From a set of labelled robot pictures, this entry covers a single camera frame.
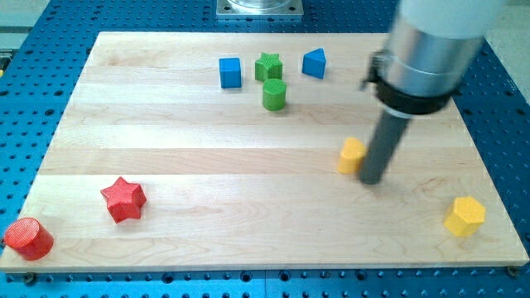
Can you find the yellow heart block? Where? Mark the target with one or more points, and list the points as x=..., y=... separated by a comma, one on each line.
x=352, y=155

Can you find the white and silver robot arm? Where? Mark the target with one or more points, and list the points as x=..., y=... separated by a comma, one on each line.
x=429, y=49

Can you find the green cylinder block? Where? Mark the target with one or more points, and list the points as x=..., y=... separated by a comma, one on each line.
x=274, y=94

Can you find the green star block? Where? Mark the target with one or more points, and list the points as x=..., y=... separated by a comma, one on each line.
x=268, y=66

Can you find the light wooden board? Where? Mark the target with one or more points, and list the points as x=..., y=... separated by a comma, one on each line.
x=232, y=185

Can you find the blue cube block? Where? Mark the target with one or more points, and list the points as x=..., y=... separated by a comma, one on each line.
x=230, y=73

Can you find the blue triangular prism block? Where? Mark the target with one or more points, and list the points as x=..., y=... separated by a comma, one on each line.
x=314, y=63

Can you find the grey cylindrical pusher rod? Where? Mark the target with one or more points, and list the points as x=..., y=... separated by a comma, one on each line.
x=386, y=137

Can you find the red star block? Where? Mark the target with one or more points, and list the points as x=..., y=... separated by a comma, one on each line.
x=124, y=200

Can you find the yellow hexagon block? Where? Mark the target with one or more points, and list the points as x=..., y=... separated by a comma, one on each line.
x=464, y=216

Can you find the blue perforated table plate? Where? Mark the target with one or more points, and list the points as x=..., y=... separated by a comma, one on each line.
x=44, y=46

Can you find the red cylinder block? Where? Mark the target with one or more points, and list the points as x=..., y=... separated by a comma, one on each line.
x=29, y=238

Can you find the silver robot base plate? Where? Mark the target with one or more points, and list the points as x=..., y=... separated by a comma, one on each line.
x=259, y=8

